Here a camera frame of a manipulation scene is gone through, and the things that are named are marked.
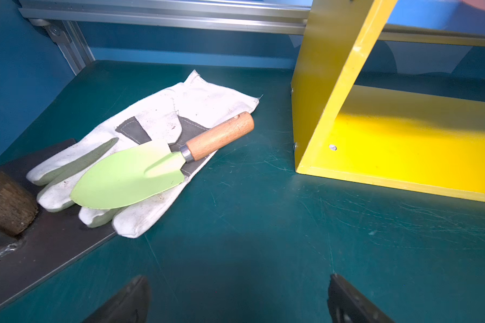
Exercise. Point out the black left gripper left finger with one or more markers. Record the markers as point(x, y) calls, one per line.
point(130, 304)

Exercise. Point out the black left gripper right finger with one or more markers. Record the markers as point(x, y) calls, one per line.
point(347, 304)

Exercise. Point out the yellow shelf unit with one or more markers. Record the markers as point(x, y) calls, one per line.
point(371, 135)

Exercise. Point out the brown tree trunk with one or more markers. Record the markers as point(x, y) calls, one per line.
point(18, 207)

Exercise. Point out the white work glove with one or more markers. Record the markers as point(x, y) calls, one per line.
point(172, 116)

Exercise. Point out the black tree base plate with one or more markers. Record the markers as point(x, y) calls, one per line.
point(51, 243)

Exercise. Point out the green garden trowel wooden handle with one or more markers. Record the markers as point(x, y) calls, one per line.
point(136, 174)

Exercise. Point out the aluminium frame rail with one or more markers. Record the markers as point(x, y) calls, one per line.
point(449, 23)

